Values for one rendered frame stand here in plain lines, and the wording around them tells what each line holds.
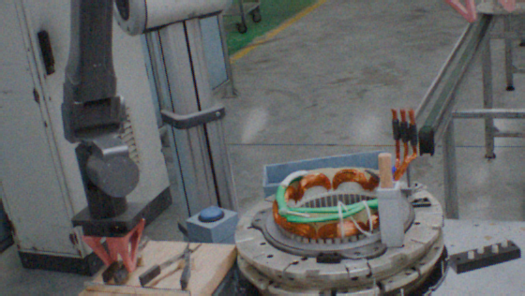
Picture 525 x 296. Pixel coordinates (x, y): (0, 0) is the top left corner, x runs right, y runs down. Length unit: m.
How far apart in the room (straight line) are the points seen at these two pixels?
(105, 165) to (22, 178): 2.50
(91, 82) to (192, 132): 0.52
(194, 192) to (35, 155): 1.89
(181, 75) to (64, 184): 1.93
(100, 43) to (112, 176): 0.17
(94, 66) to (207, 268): 0.35
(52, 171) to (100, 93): 2.33
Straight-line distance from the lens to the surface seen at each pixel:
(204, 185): 1.54
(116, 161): 0.99
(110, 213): 1.08
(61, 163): 3.31
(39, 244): 3.61
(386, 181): 1.02
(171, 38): 1.46
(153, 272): 1.10
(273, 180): 1.48
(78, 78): 1.01
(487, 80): 4.01
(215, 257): 1.16
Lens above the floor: 1.61
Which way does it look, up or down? 21 degrees down
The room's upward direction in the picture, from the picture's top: 9 degrees counter-clockwise
